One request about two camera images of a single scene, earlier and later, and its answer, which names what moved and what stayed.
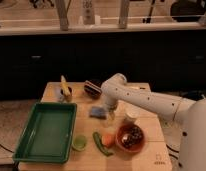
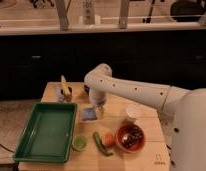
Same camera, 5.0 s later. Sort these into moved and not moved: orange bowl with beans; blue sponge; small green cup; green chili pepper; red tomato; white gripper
Moved: white gripper; blue sponge
Not moved: orange bowl with beans; red tomato; green chili pepper; small green cup
